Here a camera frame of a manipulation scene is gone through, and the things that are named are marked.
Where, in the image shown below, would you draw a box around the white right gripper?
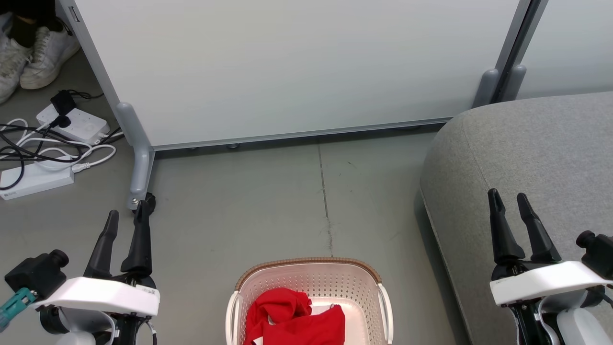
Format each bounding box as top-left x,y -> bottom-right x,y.
487,188 -> 610,307

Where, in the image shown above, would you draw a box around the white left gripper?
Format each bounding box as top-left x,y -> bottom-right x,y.
34,200 -> 160,317

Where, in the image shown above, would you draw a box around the red shorts with white stripes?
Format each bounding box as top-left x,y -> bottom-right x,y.
243,287 -> 313,345

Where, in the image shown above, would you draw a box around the grey fabric sofa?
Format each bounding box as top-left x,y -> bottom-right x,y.
420,91 -> 613,345

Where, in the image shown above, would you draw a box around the long white power strip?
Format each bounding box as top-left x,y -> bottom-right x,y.
0,161 -> 75,201

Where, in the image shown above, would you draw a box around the white power strip with plugs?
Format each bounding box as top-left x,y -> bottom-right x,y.
36,104 -> 110,145

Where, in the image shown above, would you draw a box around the black power adapter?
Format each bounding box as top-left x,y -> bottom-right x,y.
50,90 -> 77,116

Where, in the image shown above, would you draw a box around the white perforated laundry basket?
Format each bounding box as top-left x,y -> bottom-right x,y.
225,257 -> 394,345

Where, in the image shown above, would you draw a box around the narrow white partition board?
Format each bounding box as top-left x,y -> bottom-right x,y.
498,0 -> 613,102

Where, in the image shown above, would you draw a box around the white sneaker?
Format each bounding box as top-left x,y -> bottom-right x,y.
0,35 -> 32,105
20,26 -> 81,91

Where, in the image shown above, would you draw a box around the large white partition board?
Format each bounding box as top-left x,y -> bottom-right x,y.
57,0 -> 533,212

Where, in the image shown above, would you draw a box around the black trouser leg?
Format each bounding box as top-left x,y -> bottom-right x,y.
9,0 -> 59,47

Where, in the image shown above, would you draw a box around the teal left camera connector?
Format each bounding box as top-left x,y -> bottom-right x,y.
0,287 -> 37,330

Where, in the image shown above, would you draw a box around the black floor cable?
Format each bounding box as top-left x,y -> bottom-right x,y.
0,123 -> 124,191

